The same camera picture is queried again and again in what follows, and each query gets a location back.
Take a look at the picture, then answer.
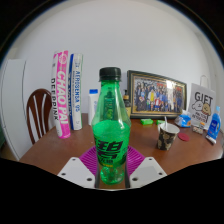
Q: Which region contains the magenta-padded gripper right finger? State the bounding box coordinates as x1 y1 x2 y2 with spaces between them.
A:
125 145 168 190

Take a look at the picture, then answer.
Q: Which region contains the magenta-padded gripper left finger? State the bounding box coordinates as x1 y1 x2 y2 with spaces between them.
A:
57 145 100 189

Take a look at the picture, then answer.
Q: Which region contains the green plastic drink bottle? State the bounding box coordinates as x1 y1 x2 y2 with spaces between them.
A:
91 66 132 186

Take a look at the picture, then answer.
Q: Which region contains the camouflage print paper cup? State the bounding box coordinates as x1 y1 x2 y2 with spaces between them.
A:
157 122 180 151

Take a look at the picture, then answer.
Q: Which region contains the white straw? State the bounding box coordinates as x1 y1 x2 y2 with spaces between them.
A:
163 115 169 132

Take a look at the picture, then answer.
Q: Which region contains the blue tissue pack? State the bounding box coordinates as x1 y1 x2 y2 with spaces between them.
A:
174 109 193 128

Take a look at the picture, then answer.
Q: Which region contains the small floral pouch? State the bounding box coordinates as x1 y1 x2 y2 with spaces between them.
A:
191 125 205 135

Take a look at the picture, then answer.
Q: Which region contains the white bottle with blue cap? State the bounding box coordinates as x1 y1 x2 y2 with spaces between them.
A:
87 88 100 126

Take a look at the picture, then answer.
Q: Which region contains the small white tube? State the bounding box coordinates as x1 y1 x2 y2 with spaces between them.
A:
204 134 217 145

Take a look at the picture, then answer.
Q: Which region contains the framed group photo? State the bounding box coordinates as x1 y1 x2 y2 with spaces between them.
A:
126 69 188 120

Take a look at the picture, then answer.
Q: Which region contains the blue mouthwash bottle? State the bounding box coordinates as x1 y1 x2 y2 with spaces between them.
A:
206 105 222 140

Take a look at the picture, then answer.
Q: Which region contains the dark wooden chair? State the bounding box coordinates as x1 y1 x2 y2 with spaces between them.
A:
25 88 54 145

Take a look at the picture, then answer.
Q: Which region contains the white gift bag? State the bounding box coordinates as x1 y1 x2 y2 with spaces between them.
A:
187 74 217 129

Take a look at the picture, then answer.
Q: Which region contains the white door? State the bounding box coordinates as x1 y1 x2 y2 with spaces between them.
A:
0 59 27 161

